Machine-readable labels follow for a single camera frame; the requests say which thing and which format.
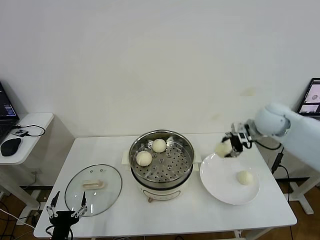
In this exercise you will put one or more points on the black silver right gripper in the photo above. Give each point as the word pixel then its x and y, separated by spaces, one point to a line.
pixel 236 138

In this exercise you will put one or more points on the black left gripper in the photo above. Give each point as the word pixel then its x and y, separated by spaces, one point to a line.
pixel 62 222

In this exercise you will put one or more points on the white steamed baozi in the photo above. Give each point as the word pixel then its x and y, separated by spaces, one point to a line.
pixel 245 177
pixel 144 158
pixel 159 145
pixel 222 149

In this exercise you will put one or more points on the round glass pot lid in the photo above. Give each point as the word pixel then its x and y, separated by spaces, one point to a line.
pixel 110 180

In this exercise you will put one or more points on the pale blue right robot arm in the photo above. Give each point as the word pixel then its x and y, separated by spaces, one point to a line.
pixel 295 132

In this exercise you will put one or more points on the stainless perforated steamer basket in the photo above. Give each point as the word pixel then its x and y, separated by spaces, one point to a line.
pixel 172 165

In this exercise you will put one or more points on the round white plate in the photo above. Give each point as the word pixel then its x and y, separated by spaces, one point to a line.
pixel 220 185

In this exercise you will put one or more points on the white rectangular work table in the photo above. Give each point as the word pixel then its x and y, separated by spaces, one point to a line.
pixel 100 150

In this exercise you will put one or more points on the black computer mouse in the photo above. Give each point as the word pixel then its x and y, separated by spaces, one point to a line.
pixel 10 147

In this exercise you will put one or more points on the cream electric cooker base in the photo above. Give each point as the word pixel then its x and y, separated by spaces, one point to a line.
pixel 162 193

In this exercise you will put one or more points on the white side desk with label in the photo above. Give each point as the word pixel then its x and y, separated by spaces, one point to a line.
pixel 303 197

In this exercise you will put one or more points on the small black usb hub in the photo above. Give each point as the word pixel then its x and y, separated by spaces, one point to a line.
pixel 19 133

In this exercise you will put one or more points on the grey laptop with bright windows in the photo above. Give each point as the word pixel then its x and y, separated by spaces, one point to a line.
pixel 312 95

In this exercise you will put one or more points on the white side desk with mouse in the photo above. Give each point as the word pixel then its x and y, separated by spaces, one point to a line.
pixel 37 120

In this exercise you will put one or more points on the black laptop with dark screen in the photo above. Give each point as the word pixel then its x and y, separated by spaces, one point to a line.
pixel 5 110

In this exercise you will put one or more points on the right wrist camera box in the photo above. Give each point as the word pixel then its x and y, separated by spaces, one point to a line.
pixel 244 137

